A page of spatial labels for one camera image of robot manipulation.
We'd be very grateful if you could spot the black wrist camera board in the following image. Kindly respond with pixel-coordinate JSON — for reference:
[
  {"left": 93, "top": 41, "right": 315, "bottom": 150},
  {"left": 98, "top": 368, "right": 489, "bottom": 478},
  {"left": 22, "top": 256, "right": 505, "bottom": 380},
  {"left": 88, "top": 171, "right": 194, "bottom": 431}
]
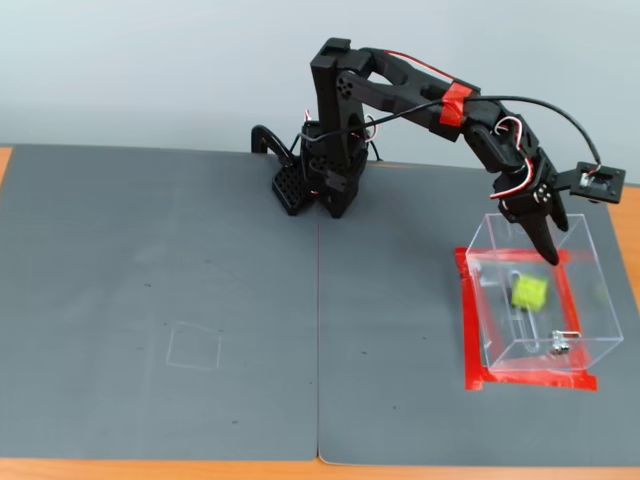
[{"left": 553, "top": 160, "right": 627, "bottom": 206}]

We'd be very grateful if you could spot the green lego block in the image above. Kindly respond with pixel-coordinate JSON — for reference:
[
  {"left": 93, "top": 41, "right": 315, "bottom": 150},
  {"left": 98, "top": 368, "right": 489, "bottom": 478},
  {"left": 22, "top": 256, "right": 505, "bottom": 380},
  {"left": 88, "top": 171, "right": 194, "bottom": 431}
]
[{"left": 509, "top": 273, "right": 550, "bottom": 312}]

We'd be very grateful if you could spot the red white gripper servo wire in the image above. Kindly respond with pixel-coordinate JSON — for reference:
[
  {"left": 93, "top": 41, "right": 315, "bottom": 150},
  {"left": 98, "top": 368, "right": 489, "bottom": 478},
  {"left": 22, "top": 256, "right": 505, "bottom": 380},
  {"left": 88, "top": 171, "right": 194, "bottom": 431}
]
[{"left": 494, "top": 116, "right": 537, "bottom": 199}]

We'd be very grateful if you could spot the red floor tape strip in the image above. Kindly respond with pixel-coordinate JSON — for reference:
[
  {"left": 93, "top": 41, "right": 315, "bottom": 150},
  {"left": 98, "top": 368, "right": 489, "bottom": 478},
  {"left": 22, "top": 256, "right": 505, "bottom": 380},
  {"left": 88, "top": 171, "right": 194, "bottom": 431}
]
[
  {"left": 454, "top": 247, "right": 600, "bottom": 267},
  {"left": 552, "top": 260, "right": 594, "bottom": 372},
  {"left": 457, "top": 259, "right": 486, "bottom": 394},
  {"left": 464, "top": 368, "right": 600, "bottom": 394}
]

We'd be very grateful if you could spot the red tape on arm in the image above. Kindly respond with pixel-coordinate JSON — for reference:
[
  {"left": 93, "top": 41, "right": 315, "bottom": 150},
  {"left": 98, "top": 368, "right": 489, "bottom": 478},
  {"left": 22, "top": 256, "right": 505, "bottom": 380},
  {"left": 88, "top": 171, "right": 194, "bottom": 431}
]
[{"left": 439, "top": 82, "right": 476, "bottom": 129}]

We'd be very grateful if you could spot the black camera cable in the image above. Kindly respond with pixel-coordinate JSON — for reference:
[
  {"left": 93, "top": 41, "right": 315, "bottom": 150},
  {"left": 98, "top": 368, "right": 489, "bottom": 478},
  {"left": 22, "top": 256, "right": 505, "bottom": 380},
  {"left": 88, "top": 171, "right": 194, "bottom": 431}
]
[{"left": 298, "top": 94, "right": 604, "bottom": 169}]

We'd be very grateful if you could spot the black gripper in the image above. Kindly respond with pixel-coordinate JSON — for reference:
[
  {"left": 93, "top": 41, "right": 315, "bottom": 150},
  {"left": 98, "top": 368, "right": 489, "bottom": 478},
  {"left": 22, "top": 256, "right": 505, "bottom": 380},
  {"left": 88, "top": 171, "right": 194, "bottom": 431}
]
[{"left": 492, "top": 148, "right": 570, "bottom": 266}]

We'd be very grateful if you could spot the red white arm servo wire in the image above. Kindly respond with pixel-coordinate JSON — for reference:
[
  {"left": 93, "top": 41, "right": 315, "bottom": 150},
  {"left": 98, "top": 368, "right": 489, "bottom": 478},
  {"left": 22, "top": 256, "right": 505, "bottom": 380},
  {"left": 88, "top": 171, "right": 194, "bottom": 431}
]
[{"left": 387, "top": 49, "right": 457, "bottom": 84}]

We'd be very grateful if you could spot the transparent acrylic box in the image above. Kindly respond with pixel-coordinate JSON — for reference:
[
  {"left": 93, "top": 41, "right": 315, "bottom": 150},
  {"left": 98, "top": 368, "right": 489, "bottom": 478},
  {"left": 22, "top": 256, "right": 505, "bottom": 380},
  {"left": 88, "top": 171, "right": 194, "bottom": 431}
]
[{"left": 465, "top": 213, "right": 624, "bottom": 374}]

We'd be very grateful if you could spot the servo wire bundle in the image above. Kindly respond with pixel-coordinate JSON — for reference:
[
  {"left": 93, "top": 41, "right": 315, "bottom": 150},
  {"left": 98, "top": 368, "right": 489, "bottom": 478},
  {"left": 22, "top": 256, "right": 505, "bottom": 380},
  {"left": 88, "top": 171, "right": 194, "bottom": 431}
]
[{"left": 362, "top": 113, "right": 384, "bottom": 162}]

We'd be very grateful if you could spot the black table clamp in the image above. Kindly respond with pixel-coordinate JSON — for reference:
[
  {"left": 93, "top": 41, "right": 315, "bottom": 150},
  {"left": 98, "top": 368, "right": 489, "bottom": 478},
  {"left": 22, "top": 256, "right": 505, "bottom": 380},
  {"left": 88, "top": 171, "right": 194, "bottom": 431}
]
[{"left": 251, "top": 124, "right": 296, "bottom": 166}]

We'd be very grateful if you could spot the small metal box latch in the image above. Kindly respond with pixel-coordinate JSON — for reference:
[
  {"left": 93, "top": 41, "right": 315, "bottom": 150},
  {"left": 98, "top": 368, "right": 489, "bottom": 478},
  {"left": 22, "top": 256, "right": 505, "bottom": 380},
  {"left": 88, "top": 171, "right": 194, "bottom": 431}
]
[{"left": 549, "top": 329, "right": 582, "bottom": 357}]

